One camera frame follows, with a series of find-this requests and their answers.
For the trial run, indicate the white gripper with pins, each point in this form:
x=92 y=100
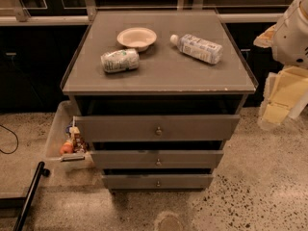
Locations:
x=291 y=38

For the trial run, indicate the grey top drawer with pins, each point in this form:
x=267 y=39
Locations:
x=157 y=127

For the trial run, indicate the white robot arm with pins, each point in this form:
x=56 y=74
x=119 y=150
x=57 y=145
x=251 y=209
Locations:
x=285 y=92

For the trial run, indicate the grey drawer cabinet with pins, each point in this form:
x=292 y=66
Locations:
x=167 y=82

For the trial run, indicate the grey bottom drawer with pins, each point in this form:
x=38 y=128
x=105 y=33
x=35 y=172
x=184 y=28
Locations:
x=157 y=181

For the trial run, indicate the white plastic bottle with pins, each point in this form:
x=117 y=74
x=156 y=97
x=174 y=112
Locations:
x=198 y=48

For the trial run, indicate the white paper bowl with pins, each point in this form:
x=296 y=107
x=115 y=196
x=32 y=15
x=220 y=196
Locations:
x=138 y=38

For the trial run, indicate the crushed green white can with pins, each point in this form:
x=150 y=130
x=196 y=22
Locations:
x=120 y=60

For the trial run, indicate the brown snack package in bin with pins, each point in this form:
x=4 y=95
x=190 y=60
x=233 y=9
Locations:
x=79 y=145

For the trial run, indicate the orange toy in bin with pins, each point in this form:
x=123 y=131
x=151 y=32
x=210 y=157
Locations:
x=66 y=148

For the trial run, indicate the clear plastic storage bin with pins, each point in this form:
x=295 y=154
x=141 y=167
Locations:
x=57 y=137

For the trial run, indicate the black metal pole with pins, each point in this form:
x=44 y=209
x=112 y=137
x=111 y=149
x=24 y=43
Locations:
x=40 y=171

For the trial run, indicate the metal window railing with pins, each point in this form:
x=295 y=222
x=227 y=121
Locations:
x=79 y=12

